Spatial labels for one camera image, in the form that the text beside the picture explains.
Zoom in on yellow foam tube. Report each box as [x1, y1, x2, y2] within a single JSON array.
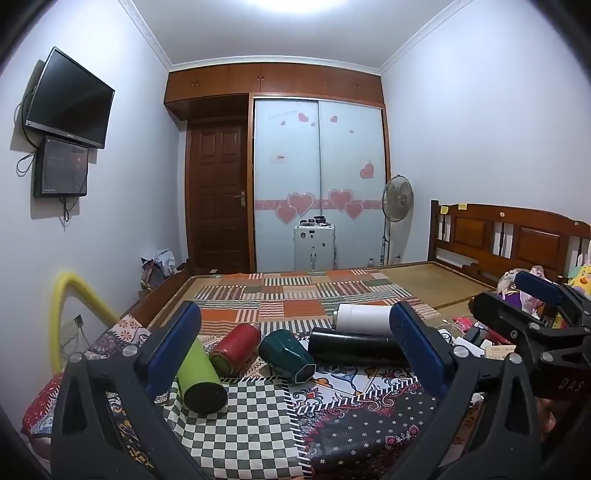
[[51, 272, 122, 374]]

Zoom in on wooden bed footboard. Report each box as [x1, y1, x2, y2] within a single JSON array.
[[119, 262, 193, 329]]

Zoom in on white cable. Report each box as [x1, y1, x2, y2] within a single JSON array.
[[435, 318, 468, 343]]

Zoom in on white standing fan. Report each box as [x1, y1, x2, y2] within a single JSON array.
[[381, 174, 415, 267]]

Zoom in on group of heart stickers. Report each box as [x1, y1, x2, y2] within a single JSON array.
[[256, 111, 377, 224]]

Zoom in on wooden wardrobe with glass doors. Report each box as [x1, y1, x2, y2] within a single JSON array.
[[164, 62, 392, 274]]

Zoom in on striped patchwork blanket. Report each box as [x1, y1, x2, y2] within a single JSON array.
[[184, 270, 443, 334]]

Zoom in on red cup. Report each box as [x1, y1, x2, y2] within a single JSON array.
[[209, 323, 262, 376]]

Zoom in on white cabinet appliance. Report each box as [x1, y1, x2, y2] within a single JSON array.
[[294, 224, 336, 272]]

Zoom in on floral patterned blanket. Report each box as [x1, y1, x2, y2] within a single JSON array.
[[21, 314, 488, 480]]

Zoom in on checkered cloth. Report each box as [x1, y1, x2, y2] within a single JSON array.
[[158, 375, 306, 480]]

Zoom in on pink plush toy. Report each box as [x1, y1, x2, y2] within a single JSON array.
[[496, 268, 540, 318]]

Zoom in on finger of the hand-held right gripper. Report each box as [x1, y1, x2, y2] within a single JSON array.
[[468, 291, 591, 371], [515, 271, 591, 320]]

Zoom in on black monitor cable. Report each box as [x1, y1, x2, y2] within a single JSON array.
[[59, 196, 80, 228]]

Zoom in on wooden bed headboard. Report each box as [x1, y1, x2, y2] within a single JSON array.
[[427, 200, 591, 291]]

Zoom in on black cup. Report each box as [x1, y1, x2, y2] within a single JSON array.
[[307, 327, 409, 367]]

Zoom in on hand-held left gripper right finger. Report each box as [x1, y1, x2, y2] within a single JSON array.
[[389, 302, 555, 480]]

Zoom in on black television cable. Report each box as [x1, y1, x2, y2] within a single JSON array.
[[15, 90, 43, 177]]

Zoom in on pile of clothes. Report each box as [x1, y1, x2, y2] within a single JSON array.
[[139, 249, 179, 291]]

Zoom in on small black monitor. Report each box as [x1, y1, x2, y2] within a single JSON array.
[[33, 135, 89, 199]]

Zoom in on lime green cup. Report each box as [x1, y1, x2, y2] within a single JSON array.
[[177, 336, 229, 415]]

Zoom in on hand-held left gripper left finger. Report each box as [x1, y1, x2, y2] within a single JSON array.
[[50, 301, 204, 480]]

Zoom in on dark green cup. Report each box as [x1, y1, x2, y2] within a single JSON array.
[[258, 329, 316, 385]]

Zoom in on white wall socket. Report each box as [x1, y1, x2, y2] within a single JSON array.
[[60, 314, 85, 345]]

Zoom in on dark wooden door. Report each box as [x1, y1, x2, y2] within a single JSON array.
[[187, 119, 250, 273]]

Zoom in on black flat television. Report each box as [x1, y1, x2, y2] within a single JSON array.
[[25, 46, 116, 149]]

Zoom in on yellow plush toy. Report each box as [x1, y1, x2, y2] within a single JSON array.
[[566, 240, 591, 297]]

